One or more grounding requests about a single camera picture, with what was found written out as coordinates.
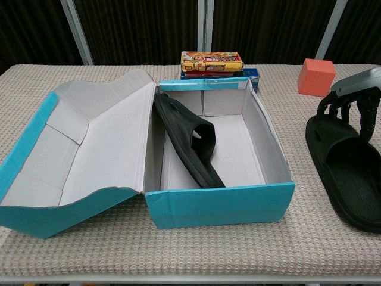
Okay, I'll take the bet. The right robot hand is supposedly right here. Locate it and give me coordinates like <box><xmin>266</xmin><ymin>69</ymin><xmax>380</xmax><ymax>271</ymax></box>
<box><xmin>317</xmin><ymin>67</ymin><xmax>381</xmax><ymax>142</ymax></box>

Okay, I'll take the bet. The black slipper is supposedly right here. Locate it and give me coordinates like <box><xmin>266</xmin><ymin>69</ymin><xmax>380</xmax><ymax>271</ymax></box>
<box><xmin>153</xmin><ymin>92</ymin><xmax>226</xmax><ymax>189</ymax></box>
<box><xmin>305</xmin><ymin>114</ymin><xmax>381</xmax><ymax>234</ymax></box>

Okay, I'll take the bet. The blue snack box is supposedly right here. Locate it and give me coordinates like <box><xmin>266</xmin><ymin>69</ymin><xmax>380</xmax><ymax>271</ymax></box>
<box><xmin>180</xmin><ymin>67</ymin><xmax>260</xmax><ymax>92</ymax></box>

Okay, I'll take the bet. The light blue shoe box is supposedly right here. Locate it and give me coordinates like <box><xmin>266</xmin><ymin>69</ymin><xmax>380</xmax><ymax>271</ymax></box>
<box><xmin>0</xmin><ymin>69</ymin><xmax>296</xmax><ymax>240</ymax></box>

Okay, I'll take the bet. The orange cube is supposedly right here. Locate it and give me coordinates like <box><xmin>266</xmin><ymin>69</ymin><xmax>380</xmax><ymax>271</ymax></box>
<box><xmin>298</xmin><ymin>58</ymin><xmax>336</xmax><ymax>98</ymax></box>

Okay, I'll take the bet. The dark brown curtain panel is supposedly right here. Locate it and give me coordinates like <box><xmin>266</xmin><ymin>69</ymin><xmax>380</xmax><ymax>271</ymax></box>
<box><xmin>73</xmin><ymin>0</ymin><xmax>199</xmax><ymax>66</ymax></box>
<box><xmin>0</xmin><ymin>0</ymin><xmax>85</xmax><ymax>75</ymax></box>
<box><xmin>329</xmin><ymin>0</ymin><xmax>381</xmax><ymax>65</ymax></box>
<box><xmin>211</xmin><ymin>0</ymin><xmax>336</xmax><ymax>65</ymax></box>

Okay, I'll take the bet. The yellow biscuit packet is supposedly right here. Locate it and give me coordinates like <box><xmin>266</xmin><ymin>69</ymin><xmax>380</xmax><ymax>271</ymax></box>
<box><xmin>180</xmin><ymin>50</ymin><xmax>245</xmax><ymax>73</ymax></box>

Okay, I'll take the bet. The beige woven table cloth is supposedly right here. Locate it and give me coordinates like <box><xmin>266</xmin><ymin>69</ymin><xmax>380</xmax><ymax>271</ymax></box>
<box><xmin>0</xmin><ymin>64</ymin><xmax>381</xmax><ymax>277</ymax></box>

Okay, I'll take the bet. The white frame post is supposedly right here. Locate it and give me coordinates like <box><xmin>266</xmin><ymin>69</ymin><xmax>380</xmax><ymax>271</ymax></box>
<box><xmin>59</xmin><ymin>0</ymin><xmax>93</xmax><ymax>66</ymax></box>
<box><xmin>196</xmin><ymin>0</ymin><xmax>214</xmax><ymax>52</ymax></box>
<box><xmin>315</xmin><ymin>0</ymin><xmax>349</xmax><ymax>60</ymax></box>

